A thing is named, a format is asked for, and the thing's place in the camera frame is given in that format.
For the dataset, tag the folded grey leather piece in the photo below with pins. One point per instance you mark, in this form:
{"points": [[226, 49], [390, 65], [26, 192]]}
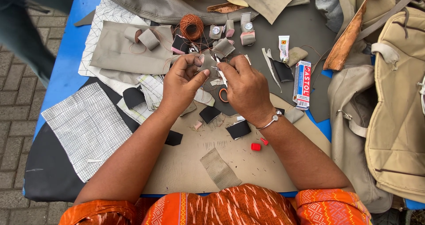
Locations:
{"points": [[224, 48]]}

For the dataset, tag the orange patterned garment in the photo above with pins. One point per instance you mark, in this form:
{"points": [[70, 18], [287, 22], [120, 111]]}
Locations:
{"points": [[219, 206]]}

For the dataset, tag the red white glue box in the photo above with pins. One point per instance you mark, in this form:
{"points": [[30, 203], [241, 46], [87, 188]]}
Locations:
{"points": [[302, 85]]}

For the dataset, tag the grey leather bag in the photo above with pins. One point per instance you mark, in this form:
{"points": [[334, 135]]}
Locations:
{"points": [[348, 118]]}

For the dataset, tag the pink scrap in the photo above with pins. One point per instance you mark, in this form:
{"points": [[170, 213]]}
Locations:
{"points": [[198, 125]]}

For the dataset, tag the red pointed nozzle cap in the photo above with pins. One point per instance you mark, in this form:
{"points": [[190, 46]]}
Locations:
{"points": [[264, 141]]}

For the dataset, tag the white grid fabric sheet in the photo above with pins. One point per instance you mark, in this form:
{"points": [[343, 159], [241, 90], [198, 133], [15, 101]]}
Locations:
{"points": [[86, 128]]}

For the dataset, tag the grey pink tab with button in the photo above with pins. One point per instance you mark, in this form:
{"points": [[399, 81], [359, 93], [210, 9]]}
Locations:
{"points": [[247, 32]]}

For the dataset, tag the white patterned fabric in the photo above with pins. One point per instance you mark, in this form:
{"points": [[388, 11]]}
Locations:
{"points": [[103, 15]]}

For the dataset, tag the long brown leather strip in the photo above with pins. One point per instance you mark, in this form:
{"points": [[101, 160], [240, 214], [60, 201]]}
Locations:
{"points": [[345, 42]]}

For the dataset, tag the person's right hand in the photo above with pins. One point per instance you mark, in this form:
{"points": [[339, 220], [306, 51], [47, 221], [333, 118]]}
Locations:
{"points": [[247, 92]]}

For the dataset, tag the person's left hand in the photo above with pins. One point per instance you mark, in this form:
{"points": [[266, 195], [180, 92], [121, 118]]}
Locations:
{"points": [[177, 87]]}

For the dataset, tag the dark grey leather sheet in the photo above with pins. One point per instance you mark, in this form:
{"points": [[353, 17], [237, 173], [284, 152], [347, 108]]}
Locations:
{"points": [[298, 25]]}

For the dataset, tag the large black leather sheet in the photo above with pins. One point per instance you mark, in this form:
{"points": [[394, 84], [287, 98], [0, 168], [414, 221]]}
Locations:
{"points": [[46, 175]]}

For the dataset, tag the small brown leather scrap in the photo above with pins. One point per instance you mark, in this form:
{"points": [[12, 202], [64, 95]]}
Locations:
{"points": [[225, 7]]}

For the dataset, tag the black leather scrap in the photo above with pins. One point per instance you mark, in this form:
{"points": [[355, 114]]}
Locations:
{"points": [[238, 129], [173, 138], [133, 97], [209, 113], [283, 71]]}

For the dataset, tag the beige bag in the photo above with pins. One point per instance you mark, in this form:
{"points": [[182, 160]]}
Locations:
{"points": [[398, 118]]}

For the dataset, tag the rounded grey leather scrap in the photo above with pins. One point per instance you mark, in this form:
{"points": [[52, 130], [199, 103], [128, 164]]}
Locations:
{"points": [[297, 56]]}

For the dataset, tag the white glue tube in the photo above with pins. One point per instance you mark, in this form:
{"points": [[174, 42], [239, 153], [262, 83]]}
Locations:
{"points": [[284, 49]]}

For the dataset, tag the rolled grey leather strip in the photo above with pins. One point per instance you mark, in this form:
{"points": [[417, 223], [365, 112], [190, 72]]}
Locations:
{"points": [[146, 38]]}

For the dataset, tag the pile of grid paper scraps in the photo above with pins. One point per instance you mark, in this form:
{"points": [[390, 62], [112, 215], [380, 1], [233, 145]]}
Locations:
{"points": [[149, 92]]}

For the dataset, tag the small grey pink tab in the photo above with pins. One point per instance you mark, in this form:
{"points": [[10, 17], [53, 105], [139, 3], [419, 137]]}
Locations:
{"points": [[229, 28]]}

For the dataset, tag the thin white strip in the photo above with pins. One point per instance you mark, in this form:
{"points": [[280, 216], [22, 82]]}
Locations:
{"points": [[269, 65]]}

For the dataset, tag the small grey leather piece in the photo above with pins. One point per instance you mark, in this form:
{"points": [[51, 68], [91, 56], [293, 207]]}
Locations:
{"points": [[208, 63]]}

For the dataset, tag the red round cap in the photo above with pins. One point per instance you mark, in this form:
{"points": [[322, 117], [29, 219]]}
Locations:
{"points": [[255, 147]]}

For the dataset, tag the large grey leather cover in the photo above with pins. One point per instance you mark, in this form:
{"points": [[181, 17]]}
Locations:
{"points": [[149, 2]]}

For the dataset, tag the black pink leather piece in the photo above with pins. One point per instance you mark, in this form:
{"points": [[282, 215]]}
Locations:
{"points": [[179, 45]]}

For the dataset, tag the coil of copper thread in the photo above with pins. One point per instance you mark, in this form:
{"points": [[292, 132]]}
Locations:
{"points": [[191, 27]]}

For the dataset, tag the grey tab with rhinestone button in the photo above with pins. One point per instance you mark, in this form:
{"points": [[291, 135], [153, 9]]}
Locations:
{"points": [[215, 31]]}

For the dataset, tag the tan cutting board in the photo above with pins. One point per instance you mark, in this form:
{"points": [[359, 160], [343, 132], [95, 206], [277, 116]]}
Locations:
{"points": [[186, 162]]}

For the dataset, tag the grey suede strip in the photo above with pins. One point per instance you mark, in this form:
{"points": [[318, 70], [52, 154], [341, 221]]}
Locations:
{"points": [[219, 169]]}

